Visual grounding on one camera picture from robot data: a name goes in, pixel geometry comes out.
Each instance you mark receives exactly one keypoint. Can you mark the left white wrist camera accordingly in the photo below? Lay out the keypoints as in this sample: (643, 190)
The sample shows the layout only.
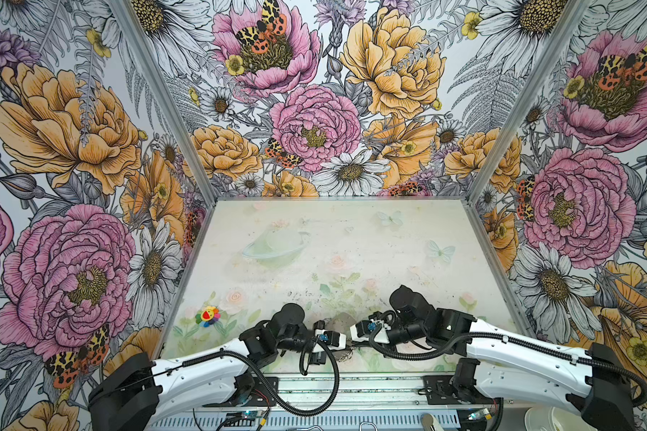
(335, 341)

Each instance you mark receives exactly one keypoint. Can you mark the slotted grey cable duct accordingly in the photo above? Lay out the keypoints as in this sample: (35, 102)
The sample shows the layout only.
(332, 420)

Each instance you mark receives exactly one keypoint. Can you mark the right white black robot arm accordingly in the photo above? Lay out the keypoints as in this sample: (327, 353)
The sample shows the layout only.
(497, 364)

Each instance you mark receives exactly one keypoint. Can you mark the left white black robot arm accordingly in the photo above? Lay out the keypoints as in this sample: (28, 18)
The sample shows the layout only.
(143, 391)

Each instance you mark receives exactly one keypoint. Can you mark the white paper cup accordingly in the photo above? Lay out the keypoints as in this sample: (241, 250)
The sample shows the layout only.
(554, 419)

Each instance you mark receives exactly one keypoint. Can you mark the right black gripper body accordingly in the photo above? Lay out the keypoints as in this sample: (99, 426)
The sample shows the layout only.
(398, 333)

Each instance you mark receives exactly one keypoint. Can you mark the small circuit board with wires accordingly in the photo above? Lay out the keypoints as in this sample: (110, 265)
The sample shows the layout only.
(245, 416)

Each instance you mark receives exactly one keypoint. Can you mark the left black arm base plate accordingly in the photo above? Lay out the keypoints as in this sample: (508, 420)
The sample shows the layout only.
(261, 390)

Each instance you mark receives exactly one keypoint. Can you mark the aluminium mounting rail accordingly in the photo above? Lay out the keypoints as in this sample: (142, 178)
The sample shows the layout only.
(345, 390)

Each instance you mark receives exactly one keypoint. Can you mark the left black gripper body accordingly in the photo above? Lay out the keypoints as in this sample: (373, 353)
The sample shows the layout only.
(314, 358)

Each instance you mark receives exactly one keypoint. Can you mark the colourful flower toy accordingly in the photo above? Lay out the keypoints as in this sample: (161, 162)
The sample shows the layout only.
(207, 316)

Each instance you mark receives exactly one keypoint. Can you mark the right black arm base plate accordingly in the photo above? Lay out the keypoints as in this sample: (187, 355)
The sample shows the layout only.
(438, 390)

